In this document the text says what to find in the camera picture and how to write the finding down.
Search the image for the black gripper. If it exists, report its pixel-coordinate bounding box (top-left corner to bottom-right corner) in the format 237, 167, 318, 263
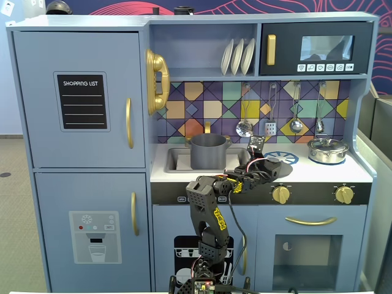
234, 158, 282, 188

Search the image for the gray round pot lid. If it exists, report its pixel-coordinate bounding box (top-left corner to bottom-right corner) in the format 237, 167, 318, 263
260, 157, 294, 179

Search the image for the steel pot with lid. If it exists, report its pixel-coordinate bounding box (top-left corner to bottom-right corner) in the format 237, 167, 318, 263
306, 137, 350, 165

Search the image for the gold stove knob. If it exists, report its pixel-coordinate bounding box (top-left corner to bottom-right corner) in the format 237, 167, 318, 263
271, 185, 292, 205
334, 186, 355, 205

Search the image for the metal toy spatula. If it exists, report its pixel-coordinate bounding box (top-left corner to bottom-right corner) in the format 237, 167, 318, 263
264, 82, 278, 137

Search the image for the metal slotted spoon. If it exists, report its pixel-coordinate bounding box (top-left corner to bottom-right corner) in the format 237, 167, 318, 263
235, 83, 254, 138

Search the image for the metal toy ladle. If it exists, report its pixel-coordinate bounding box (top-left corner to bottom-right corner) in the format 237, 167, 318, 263
288, 81, 304, 134

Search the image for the gray cooking pot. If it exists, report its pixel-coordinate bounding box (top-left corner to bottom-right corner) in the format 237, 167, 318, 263
189, 134, 228, 170

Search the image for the metal toy spoon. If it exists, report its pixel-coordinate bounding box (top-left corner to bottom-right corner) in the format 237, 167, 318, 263
315, 81, 326, 134

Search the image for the gold toy faucet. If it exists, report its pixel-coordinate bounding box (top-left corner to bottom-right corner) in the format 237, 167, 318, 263
184, 121, 233, 144

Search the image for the gray desk divider panel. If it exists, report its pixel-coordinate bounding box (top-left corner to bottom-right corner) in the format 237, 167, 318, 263
356, 88, 392, 293

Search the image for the white toy plate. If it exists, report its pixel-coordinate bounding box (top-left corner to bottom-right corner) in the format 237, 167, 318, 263
239, 37, 256, 75
230, 37, 245, 76
220, 38, 235, 76

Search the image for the blue oven door with window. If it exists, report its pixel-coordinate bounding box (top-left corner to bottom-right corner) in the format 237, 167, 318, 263
257, 205, 368, 292

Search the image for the black microwave door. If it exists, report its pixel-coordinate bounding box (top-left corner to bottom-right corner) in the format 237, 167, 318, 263
259, 21, 375, 76

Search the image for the blue dishwasher door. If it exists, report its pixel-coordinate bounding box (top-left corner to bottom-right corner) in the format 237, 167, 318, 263
151, 205, 258, 292

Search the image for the robot controller circuit board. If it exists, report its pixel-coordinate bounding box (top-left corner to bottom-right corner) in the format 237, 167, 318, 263
192, 277, 216, 294

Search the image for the gold toy telephone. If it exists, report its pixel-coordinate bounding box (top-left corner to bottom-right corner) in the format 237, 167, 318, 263
145, 48, 171, 116

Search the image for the blue toy kitchen unit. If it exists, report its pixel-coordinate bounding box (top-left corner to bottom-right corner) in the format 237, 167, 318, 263
5, 11, 380, 293

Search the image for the fridge door with ice dispenser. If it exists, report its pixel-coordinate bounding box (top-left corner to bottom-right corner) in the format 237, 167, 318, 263
34, 171, 152, 293

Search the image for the fridge door with shopping list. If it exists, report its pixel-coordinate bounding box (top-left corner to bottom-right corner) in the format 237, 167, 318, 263
12, 30, 146, 169

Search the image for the black helmet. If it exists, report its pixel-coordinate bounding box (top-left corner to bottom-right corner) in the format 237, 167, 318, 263
45, 0, 73, 15

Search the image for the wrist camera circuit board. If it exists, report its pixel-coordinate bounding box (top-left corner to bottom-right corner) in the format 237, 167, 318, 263
246, 134, 266, 160

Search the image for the gold oven handle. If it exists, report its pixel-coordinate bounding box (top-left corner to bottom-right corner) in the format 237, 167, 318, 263
284, 216, 338, 227

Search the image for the black power cable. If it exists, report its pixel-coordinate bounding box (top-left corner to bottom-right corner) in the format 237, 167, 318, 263
214, 195, 307, 294

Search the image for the gold dishwasher handle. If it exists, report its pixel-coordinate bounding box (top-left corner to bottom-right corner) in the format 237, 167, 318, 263
241, 235, 249, 277

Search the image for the gold microwave handle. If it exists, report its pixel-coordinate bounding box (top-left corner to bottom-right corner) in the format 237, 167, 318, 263
266, 34, 277, 66

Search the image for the gold fridge handle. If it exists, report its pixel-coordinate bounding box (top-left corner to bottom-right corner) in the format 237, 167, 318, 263
125, 97, 135, 150
130, 191, 140, 237

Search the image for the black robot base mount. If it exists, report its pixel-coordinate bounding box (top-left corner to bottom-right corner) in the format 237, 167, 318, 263
167, 269, 252, 294

